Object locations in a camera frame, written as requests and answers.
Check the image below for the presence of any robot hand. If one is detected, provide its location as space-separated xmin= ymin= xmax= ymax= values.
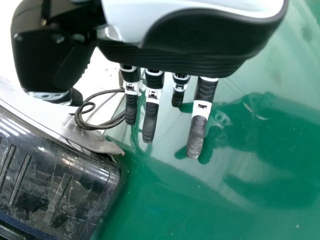
xmin=9 ymin=0 xmax=289 ymax=160

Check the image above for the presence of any black cable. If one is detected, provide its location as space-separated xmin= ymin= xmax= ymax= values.
xmin=74 ymin=88 xmax=127 ymax=131

